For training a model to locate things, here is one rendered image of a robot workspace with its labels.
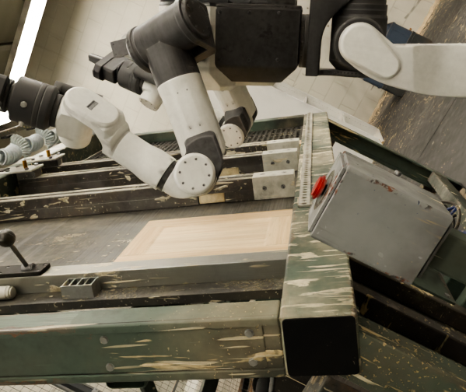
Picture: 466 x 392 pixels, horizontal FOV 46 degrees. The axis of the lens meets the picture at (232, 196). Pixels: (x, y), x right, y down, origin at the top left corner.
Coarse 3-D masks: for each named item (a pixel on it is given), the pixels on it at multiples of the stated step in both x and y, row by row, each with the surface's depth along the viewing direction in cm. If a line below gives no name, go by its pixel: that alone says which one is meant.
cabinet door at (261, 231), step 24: (216, 216) 149; (240, 216) 146; (264, 216) 144; (288, 216) 141; (144, 240) 138; (168, 240) 136; (192, 240) 134; (216, 240) 132; (240, 240) 129; (264, 240) 127; (288, 240) 124
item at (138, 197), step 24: (72, 192) 178; (96, 192) 172; (120, 192) 171; (144, 192) 170; (216, 192) 167; (240, 192) 165; (264, 192) 164; (288, 192) 163; (0, 216) 179; (24, 216) 178; (48, 216) 177
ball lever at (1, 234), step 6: (0, 234) 112; (6, 234) 112; (12, 234) 113; (0, 240) 112; (6, 240) 112; (12, 240) 113; (6, 246) 113; (12, 246) 115; (18, 252) 117; (18, 258) 118; (24, 264) 119; (30, 264) 120; (24, 270) 120
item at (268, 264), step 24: (96, 264) 120; (120, 264) 118; (144, 264) 116; (168, 264) 114; (192, 264) 113; (216, 264) 111; (240, 264) 111; (264, 264) 110; (24, 288) 120; (48, 288) 119
